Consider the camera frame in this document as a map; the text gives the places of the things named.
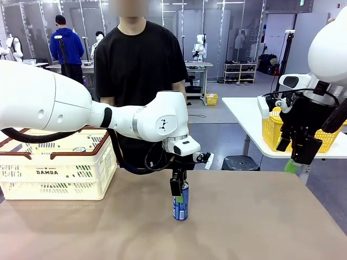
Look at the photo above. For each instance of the shoe rack with shoes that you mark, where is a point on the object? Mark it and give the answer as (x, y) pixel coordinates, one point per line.
(240, 71)

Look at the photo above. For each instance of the black stand white top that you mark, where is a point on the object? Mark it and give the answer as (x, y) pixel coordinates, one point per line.
(283, 62)

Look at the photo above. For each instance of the person in black t-shirt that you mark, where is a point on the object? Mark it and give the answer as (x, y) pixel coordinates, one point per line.
(138, 59)

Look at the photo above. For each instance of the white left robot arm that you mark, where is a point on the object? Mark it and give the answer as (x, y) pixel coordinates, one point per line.
(54, 100)

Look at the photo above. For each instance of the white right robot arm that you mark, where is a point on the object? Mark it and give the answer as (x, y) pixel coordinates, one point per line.
(328, 48)

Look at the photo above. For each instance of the black tripod white head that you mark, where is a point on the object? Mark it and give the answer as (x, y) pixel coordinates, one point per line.
(63, 59)

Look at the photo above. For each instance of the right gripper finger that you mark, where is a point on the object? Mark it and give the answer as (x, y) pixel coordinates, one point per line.
(306, 149)
(284, 143)

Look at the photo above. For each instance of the person in blue hoodie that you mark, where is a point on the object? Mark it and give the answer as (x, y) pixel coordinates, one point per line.
(66, 51)

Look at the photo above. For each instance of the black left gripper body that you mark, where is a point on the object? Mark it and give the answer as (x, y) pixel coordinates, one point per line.
(181, 162)

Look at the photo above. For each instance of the black bags pile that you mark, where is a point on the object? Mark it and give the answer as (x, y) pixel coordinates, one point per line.
(267, 65)

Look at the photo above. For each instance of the small yellow floor crate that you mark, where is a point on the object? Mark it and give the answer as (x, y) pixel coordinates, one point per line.
(212, 98)

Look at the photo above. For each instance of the person's right forearm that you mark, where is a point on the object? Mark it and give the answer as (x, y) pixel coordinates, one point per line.
(107, 102)

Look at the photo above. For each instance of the person's left forearm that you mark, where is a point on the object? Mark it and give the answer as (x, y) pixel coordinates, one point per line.
(179, 90)

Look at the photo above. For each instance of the white side table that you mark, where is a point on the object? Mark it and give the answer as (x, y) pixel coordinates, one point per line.
(244, 113)

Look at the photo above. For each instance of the yellow plastic basket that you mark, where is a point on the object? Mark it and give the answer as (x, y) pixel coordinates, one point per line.
(271, 132)

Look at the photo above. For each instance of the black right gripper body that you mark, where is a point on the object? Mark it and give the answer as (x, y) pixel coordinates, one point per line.
(306, 113)

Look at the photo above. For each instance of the blue white Pocari can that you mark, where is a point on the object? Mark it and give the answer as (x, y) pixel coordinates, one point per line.
(79, 149)

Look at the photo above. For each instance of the white robot on stand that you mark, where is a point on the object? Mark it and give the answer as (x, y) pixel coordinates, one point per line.
(200, 47)

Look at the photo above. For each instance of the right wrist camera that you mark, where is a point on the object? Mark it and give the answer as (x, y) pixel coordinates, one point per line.
(264, 108)

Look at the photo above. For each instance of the dark blue drink can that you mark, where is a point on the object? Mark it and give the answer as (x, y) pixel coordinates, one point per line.
(183, 208)

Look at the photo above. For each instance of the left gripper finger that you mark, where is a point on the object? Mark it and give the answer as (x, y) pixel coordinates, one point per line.
(184, 176)
(176, 187)

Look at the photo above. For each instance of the white background work table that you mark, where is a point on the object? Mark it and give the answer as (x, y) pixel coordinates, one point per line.
(199, 65)

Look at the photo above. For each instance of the white humanoid robot black head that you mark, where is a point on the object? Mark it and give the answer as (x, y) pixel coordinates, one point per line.
(97, 44)

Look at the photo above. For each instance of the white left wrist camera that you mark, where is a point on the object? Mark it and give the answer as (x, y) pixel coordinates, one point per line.
(209, 161)

